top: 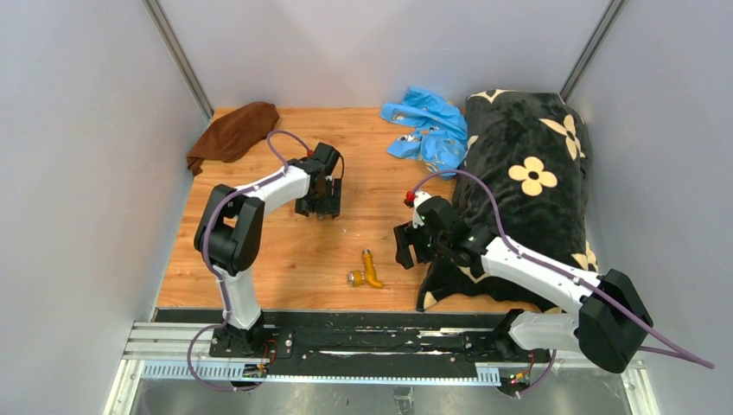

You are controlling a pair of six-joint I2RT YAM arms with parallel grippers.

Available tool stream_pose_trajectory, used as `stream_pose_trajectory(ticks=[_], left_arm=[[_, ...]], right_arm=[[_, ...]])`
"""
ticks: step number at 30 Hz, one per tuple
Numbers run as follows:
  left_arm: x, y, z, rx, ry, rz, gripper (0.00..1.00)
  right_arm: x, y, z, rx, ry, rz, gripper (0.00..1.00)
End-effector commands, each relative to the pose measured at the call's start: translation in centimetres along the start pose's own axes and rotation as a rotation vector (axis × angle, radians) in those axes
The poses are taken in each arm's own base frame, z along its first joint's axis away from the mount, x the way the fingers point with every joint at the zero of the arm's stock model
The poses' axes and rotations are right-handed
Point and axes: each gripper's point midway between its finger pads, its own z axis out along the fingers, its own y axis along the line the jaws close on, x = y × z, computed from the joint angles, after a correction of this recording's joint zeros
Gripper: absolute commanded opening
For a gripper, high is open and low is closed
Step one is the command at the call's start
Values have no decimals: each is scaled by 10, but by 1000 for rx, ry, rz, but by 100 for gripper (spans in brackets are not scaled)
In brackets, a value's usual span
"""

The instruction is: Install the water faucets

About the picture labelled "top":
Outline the blue plastic bag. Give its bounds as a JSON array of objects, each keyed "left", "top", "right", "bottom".
[{"left": 379, "top": 86, "right": 468, "bottom": 180}]

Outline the black floral blanket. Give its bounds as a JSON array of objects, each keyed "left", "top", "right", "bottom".
[{"left": 417, "top": 88, "right": 603, "bottom": 315}]

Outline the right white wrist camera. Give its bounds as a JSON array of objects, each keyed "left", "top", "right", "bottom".
[{"left": 405, "top": 190, "right": 432, "bottom": 228}]

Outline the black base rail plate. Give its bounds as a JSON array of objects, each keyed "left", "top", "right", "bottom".
[{"left": 154, "top": 309, "right": 614, "bottom": 396}]

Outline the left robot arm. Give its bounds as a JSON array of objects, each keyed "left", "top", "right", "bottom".
[{"left": 194, "top": 143, "right": 343, "bottom": 357}]

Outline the brown cloth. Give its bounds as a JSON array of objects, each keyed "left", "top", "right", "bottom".
[{"left": 187, "top": 101, "right": 280, "bottom": 176}]

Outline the yellow brass water faucet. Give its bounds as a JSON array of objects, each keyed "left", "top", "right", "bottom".
[{"left": 346, "top": 249, "right": 384, "bottom": 290}]

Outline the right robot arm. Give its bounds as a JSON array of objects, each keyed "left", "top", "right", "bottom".
[{"left": 394, "top": 191, "right": 654, "bottom": 374}]

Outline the aluminium frame rail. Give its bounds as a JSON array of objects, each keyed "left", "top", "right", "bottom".
[{"left": 114, "top": 322, "right": 646, "bottom": 386}]

